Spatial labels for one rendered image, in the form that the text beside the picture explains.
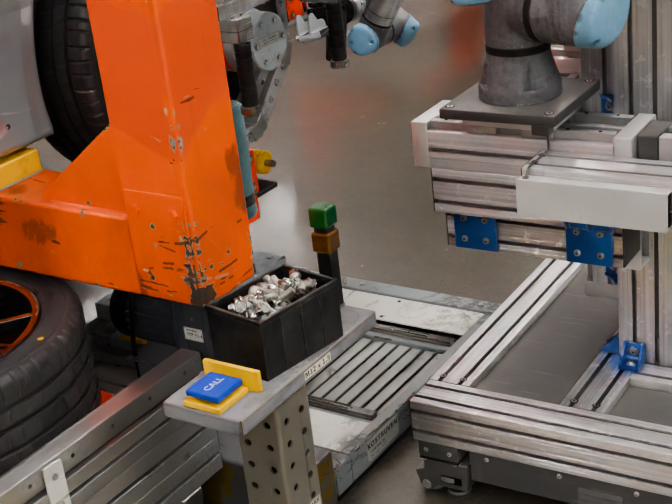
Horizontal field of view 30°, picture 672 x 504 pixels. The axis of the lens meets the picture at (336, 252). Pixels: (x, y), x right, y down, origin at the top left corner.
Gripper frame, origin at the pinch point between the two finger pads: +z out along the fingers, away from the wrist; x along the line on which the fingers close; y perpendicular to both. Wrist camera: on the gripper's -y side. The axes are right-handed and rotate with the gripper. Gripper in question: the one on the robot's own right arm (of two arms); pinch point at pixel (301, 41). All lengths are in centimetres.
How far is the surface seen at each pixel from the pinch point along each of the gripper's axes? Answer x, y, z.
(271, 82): -12.0, -8.9, -0.1
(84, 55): -19, 14, 48
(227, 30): 10.0, 12.6, 36.3
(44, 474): 11, -41, 116
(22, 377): 1, -28, 106
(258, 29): 4.8, 8.5, 20.2
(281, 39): 4.3, 4.0, 12.7
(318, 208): 37, -18, 58
